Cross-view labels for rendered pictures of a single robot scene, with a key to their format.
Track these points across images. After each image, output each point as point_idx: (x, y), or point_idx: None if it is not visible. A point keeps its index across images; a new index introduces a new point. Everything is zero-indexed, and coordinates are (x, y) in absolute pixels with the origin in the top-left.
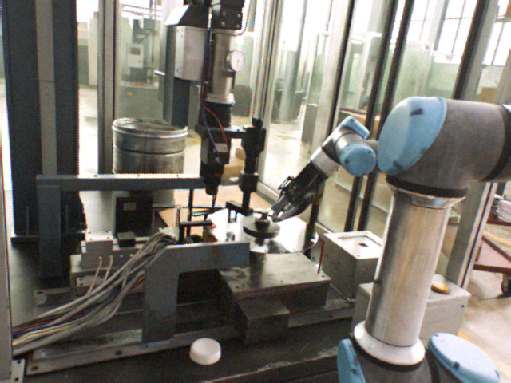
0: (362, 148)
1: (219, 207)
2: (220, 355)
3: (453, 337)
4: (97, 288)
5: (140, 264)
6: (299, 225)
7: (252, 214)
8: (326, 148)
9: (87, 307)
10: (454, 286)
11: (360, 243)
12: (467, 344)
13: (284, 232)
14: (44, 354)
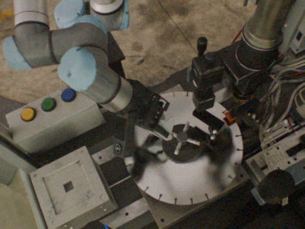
0: (87, 15)
1: (243, 213)
2: (193, 81)
3: (68, 15)
4: (295, 92)
5: (270, 86)
6: (140, 166)
7: (192, 114)
8: (115, 72)
9: (288, 77)
10: (12, 122)
11: (69, 191)
12: (62, 14)
13: (157, 139)
14: (289, 57)
